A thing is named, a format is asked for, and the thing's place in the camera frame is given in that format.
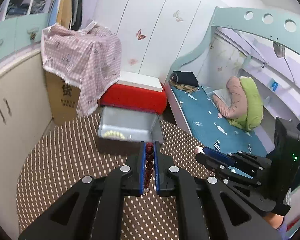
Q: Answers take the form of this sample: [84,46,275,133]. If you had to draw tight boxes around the dark red bead bracelet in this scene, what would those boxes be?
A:
[142,141,156,193]

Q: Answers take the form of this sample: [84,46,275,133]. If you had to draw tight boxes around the yellow-green bead bracelet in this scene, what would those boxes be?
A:
[102,129,126,140]

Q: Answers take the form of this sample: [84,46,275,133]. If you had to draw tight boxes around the person's right hand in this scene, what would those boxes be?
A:
[263,212,284,229]

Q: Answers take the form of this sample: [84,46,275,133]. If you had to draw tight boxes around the blue patterned mattress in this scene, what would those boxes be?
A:
[171,87,274,157]

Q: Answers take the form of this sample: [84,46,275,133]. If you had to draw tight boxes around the pink and green quilt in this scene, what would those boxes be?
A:
[212,76,263,132]

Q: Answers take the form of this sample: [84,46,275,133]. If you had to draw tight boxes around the brown polka dot tablecloth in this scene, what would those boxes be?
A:
[15,109,216,240]

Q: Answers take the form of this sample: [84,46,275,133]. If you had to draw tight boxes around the white pillow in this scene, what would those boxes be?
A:
[213,89,231,107]

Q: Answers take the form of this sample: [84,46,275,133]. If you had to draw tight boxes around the dark folded clothes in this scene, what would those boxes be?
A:
[170,71,199,87]

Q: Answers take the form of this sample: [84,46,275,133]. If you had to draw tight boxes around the metal rectangular tin box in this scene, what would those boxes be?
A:
[97,107,164,144]

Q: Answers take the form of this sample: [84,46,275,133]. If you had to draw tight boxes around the red storage ottoman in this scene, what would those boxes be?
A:
[100,71,167,115]

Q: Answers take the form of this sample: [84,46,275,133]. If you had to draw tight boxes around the cream curved cabinet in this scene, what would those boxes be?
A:
[0,51,52,239]

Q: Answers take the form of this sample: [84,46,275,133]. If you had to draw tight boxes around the brown cardboard box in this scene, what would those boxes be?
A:
[45,72,80,126]

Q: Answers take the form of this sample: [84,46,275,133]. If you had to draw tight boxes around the white wardrobe with butterflies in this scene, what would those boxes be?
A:
[94,0,214,82]

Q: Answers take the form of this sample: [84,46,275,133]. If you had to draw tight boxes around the pink checkered cloth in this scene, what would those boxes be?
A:
[40,21,121,116]

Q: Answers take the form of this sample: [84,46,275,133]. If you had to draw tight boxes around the teal drawer unit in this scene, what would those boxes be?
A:
[0,13,49,60]

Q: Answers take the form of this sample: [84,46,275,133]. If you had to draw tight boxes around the hanging clothes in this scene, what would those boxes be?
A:
[47,0,83,31]

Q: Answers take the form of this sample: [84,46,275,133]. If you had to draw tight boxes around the teal bunk bed frame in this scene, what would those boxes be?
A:
[170,7,300,120]

